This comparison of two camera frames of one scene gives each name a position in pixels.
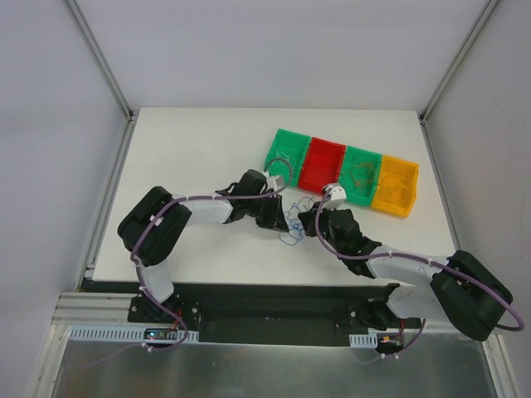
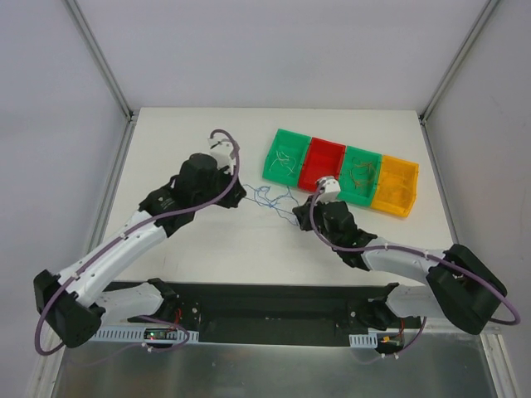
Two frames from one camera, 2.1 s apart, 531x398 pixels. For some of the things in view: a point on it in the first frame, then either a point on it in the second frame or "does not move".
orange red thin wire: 372,170 does not move
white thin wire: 290,162 does not move
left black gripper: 273,213 → 232,195
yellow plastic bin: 397,186 does not move
